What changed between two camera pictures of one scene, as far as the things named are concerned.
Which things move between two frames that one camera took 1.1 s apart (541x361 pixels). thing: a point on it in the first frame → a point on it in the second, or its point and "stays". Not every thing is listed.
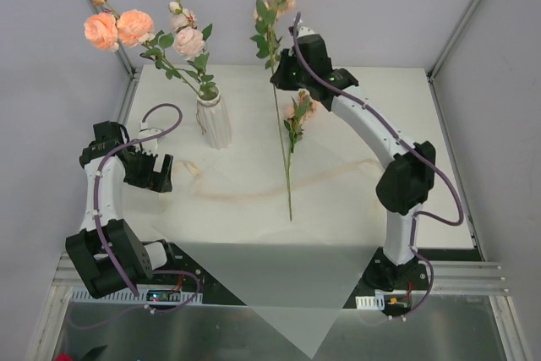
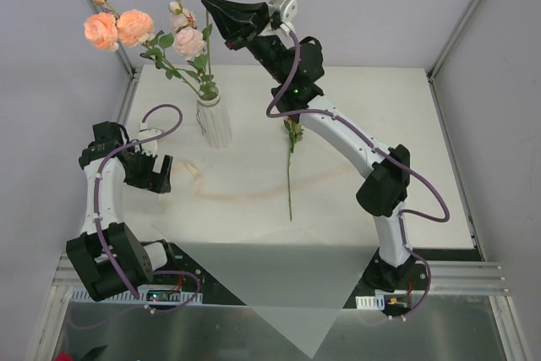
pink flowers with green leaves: (300, 107) stays
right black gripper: (282, 72) → (257, 30)
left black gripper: (155, 171) stays
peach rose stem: (131, 28) stays
